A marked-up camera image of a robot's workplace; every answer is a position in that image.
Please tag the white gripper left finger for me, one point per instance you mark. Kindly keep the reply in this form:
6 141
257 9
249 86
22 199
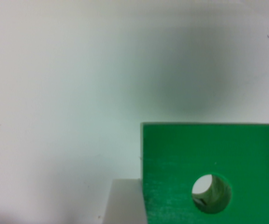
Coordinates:
125 203

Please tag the green square block with hole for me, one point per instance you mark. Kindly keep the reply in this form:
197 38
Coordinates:
174 156

